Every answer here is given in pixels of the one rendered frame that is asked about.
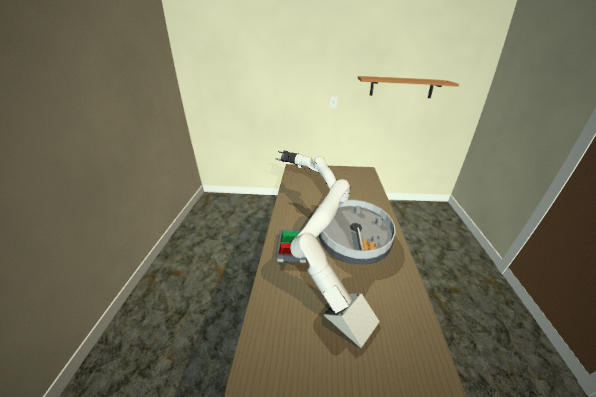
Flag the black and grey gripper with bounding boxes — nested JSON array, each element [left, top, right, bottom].
[[275, 150, 304, 168]]

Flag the red and green divided tray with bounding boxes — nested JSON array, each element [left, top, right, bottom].
[[277, 229, 306, 263]]

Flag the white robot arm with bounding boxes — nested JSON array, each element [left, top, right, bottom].
[[290, 156, 352, 313]]

